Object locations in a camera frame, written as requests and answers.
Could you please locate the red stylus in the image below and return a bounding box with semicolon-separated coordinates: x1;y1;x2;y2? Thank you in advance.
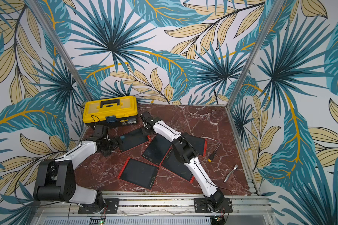
203;139;207;156
117;157;131;179

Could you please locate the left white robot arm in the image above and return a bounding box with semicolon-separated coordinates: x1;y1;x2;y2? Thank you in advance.
33;125;123;208

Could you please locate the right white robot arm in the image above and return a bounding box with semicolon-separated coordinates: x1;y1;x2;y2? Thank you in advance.
140;112;225;212

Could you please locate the writing tablet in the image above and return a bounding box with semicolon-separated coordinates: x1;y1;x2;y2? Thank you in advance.
161;149;194;183
141;134;171;166
186;135;205;156
119;128;150;152
120;158;159;190

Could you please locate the back left writing tablet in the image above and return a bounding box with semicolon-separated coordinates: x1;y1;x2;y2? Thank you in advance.
141;134;171;166

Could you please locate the front left writing tablet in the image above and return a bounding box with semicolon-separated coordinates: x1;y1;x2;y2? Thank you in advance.
120;158;159;190

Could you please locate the middle right writing tablet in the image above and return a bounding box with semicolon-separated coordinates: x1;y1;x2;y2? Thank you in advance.
161;149;194;183

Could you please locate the back right writing tablet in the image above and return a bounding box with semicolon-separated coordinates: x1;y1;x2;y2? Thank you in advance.
186;135;205;156

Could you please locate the yellow black toolbox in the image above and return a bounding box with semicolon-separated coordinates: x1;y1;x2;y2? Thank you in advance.
82;96;138;128

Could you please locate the yellow black screwdriver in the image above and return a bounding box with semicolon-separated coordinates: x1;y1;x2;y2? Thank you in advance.
208;143;222;162

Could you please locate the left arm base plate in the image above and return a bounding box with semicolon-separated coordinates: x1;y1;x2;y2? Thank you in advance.
78;198;119;215

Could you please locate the aluminium front rail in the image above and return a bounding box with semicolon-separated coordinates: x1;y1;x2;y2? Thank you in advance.
30;191;279;225

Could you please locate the green handled ratchet wrench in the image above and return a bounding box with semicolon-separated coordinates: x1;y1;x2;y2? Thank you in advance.
223;165;238;183

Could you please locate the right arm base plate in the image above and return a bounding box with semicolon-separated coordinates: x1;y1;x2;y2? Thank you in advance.
194;198;233;213

